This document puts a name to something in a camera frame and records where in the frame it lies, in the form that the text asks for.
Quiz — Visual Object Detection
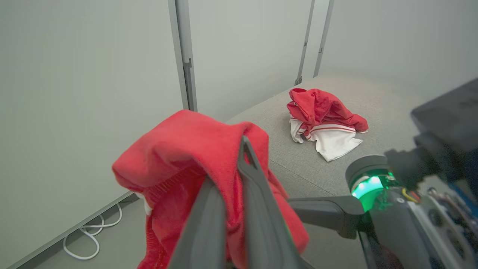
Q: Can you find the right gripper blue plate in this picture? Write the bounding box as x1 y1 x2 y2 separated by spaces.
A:
288 170 478 269

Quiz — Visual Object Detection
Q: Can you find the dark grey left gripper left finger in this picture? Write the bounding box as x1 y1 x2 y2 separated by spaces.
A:
168 178 227 269

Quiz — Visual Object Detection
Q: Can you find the red knit garment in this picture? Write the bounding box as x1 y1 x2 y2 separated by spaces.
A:
112 109 310 269

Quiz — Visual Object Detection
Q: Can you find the red and white garment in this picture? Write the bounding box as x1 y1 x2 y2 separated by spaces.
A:
287 88 369 162

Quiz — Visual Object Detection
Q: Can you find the large white partition panel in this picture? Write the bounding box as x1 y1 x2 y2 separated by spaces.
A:
0 0 189 269

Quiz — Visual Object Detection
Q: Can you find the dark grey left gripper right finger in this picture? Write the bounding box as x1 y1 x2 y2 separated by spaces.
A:
237 135 307 269

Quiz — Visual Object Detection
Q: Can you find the white coiled cable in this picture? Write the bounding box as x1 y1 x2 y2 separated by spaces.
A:
63 204 123 260

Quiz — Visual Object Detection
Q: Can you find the grey fabric sofa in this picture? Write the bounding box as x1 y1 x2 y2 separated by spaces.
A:
226 73 478 269

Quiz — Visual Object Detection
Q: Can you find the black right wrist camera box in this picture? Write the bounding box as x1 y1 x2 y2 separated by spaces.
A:
385 78 478 187

